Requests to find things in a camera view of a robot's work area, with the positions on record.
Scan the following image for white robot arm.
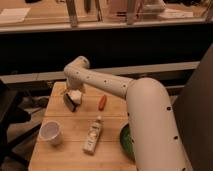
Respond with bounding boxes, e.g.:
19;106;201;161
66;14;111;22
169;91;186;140
64;56;187;171

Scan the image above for black chair at left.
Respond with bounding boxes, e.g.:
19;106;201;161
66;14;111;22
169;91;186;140
0;79;41;167

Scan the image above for green plate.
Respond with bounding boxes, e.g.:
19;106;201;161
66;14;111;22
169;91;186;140
119;124;135;161

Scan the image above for orange carrot toy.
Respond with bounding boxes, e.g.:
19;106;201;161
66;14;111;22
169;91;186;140
98;95;107;111

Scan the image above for dark panel at right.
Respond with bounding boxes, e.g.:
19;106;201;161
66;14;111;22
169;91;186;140
173;43;213;171

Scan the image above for white paper cup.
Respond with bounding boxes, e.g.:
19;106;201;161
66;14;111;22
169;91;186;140
39;121;62;146

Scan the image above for paper sheet on bench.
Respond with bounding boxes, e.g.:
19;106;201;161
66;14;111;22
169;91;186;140
0;8;30;24

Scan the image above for small clear bottle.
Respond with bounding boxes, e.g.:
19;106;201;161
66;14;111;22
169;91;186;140
83;116;102;155

